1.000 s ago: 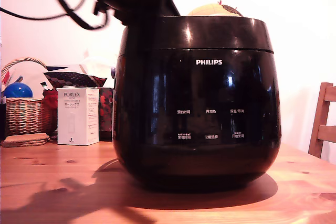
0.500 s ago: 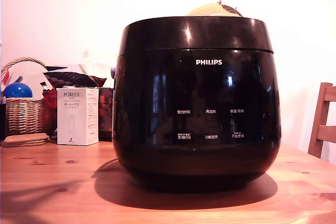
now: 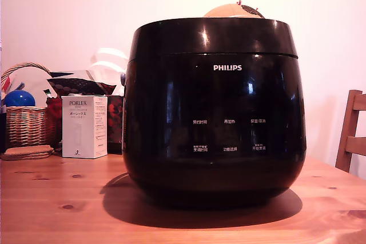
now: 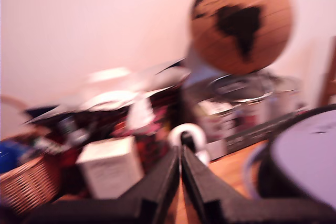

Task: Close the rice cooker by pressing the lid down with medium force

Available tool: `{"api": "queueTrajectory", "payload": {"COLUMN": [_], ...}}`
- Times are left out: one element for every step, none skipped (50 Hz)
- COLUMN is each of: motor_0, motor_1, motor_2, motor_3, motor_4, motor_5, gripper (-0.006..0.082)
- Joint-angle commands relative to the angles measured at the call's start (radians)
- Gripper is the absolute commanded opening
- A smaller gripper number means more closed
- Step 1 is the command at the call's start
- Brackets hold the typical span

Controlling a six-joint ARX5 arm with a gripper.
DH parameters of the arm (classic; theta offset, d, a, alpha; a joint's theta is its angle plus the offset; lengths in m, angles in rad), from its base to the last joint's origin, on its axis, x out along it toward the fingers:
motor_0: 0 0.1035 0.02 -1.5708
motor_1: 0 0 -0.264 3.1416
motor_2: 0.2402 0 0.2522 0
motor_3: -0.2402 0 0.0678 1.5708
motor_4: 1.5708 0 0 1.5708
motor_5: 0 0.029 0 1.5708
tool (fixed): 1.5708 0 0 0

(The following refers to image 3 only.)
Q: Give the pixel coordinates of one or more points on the cork globe with pins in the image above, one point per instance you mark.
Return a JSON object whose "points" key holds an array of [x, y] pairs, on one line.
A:
{"points": [[228, 11]]}

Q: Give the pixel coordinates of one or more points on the floral tissue box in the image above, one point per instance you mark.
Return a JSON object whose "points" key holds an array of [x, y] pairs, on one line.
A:
{"points": [[115, 124]]}

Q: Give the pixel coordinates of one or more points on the wooden chair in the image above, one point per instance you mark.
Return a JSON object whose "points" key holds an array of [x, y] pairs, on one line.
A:
{"points": [[349, 132]]}

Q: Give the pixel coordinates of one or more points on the cork coaster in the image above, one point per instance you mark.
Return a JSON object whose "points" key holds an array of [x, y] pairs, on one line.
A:
{"points": [[28, 149], [27, 156]]}

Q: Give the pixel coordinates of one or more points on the dark dotted pattern packet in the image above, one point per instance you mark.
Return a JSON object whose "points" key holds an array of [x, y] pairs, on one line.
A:
{"points": [[81, 85]]}

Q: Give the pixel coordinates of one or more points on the white tissue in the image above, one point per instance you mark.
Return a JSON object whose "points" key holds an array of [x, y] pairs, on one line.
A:
{"points": [[108, 68]]}

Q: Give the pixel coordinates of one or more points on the white Porlex box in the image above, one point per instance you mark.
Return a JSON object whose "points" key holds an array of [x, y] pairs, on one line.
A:
{"points": [[84, 129]]}

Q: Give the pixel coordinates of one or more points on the black rice cooker body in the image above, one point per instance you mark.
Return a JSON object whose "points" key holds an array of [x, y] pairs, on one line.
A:
{"points": [[214, 112]]}

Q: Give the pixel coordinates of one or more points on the white tube green print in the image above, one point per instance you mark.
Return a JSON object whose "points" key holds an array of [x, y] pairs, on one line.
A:
{"points": [[49, 93]]}

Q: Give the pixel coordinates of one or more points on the wicker basket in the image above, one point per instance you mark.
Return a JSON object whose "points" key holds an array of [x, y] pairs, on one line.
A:
{"points": [[25, 127]]}

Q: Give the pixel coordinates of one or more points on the blue ball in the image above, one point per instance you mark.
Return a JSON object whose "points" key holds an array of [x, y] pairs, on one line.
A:
{"points": [[19, 99]]}

